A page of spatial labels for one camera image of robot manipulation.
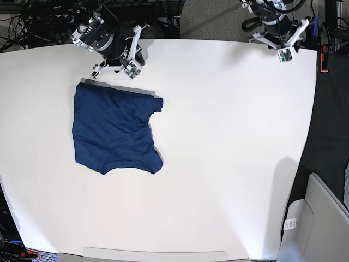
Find tangled black cables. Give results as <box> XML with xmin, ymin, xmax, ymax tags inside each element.
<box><xmin>0</xmin><ymin>5</ymin><xmax>71</xmax><ymax>53</ymax></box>

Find blue long-sleeve T-shirt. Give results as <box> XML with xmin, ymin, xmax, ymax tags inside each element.
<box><xmin>72</xmin><ymin>83</ymin><xmax>163</xmax><ymax>175</ymax></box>

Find black box with red label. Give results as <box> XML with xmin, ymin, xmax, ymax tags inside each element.
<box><xmin>1</xmin><ymin>188</ymin><xmax>31</xmax><ymax>261</ymax></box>

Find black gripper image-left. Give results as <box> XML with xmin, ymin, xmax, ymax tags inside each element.
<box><xmin>71</xmin><ymin>16</ymin><xmax>146</xmax><ymax>66</ymax></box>

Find blue handled tool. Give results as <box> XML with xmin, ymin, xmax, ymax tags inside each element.
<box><xmin>311</xmin><ymin>16</ymin><xmax>319</xmax><ymax>41</ymax></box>

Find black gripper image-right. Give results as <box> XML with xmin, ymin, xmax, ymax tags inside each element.
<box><xmin>261</xmin><ymin>16</ymin><xmax>301</xmax><ymax>45</ymax></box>

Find grey tray at table edge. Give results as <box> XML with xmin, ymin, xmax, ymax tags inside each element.
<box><xmin>58</xmin><ymin>246</ymin><xmax>251</xmax><ymax>262</ymax></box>

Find black power strip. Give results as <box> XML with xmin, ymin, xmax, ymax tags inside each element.
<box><xmin>35</xmin><ymin>14</ymin><xmax>74</xmax><ymax>25</ymax></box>

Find red and black clamp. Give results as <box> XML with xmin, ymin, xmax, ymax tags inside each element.
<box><xmin>320</xmin><ymin>44</ymin><xmax>329</xmax><ymax>73</ymax></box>

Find grey plastic bin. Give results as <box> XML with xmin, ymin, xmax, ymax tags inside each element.
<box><xmin>277</xmin><ymin>174</ymin><xmax>348</xmax><ymax>261</ymax></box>

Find black cloth side table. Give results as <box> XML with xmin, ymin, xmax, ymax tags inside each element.
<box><xmin>289</xmin><ymin>51</ymin><xmax>349</xmax><ymax>208</ymax></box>

